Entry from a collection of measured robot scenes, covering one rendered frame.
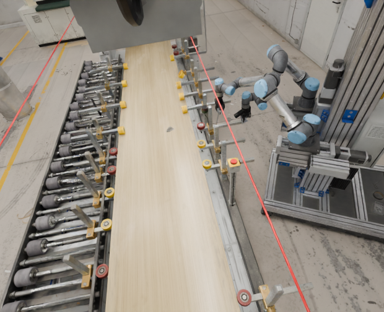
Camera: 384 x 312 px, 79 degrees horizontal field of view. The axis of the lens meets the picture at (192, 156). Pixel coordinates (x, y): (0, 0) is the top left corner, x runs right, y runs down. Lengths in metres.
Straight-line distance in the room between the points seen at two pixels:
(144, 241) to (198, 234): 0.37
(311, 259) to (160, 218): 1.56
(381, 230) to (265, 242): 1.03
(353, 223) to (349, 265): 0.38
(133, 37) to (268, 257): 2.44
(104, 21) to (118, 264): 1.54
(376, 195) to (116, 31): 2.92
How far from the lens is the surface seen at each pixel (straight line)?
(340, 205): 2.79
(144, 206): 1.81
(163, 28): 0.27
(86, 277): 1.84
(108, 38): 0.27
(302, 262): 2.63
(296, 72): 2.29
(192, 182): 1.85
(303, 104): 2.35
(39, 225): 2.21
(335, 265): 2.72
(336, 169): 2.03
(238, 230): 1.86
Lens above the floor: 2.40
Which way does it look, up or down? 47 degrees down
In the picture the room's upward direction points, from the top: 9 degrees counter-clockwise
